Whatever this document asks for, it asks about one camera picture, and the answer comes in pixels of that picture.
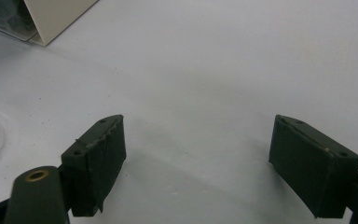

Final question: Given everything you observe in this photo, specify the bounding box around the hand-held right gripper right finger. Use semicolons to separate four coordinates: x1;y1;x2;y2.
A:
268;114;358;219

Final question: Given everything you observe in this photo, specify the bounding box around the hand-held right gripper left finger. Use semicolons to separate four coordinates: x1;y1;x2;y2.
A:
61;114;128;217

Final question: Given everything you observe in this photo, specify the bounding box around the clear plastic packaging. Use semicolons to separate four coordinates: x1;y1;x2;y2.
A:
0;0;40;42

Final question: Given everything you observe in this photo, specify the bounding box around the beige box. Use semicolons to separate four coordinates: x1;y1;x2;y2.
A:
22;0;100;47

